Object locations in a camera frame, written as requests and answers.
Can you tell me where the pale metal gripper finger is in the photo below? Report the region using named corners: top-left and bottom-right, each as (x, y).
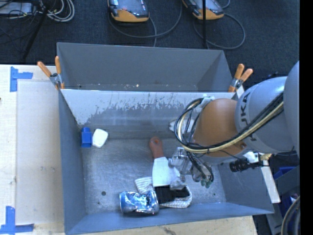
top-left (171, 166), bottom-right (183, 181)
top-left (170, 178), bottom-right (188, 191)

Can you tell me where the black flat block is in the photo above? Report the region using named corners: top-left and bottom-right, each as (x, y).
top-left (155, 186), bottom-right (190, 205)

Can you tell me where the white checked cloth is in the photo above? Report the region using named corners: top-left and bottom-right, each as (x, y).
top-left (134, 176), bottom-right (193, 209)

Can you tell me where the crushed blue and silver can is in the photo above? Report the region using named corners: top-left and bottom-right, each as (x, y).
top-left (119, 189), bottom-right (160, 215)

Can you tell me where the white rounded plastic piece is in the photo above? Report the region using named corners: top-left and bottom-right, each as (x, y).
top-left (92, 128), bottom-right (109, 148)

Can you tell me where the blue plastic block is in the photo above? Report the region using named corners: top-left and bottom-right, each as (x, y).
top-left (80, 127), bottom-right (93, 148)

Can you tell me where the grey metal bin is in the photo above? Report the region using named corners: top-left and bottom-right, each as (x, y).
top-left (56, 42), bottom-right (275, 235)

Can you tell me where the white brush with red-brown handle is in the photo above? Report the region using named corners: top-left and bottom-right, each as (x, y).
top-left (149, 136), bottom-right (182, 187)

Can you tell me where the black cylinder on white bracket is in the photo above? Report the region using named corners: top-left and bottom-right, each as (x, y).
top-left (229, 151), bottom-right (272, 173)

